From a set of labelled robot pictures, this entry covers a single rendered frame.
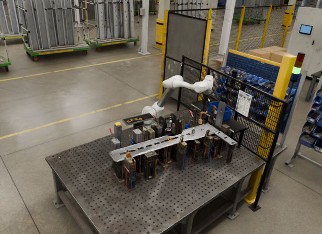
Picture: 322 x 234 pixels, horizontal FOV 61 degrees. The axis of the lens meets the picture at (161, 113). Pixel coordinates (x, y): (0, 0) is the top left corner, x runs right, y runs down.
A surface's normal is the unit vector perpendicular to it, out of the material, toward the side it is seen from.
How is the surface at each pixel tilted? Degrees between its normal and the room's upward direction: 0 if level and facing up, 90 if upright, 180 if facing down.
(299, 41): 90
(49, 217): 0
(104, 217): 0
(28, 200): 0
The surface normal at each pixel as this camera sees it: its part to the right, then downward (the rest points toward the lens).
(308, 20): -0.76, 0.25
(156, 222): 0.06, -0.89
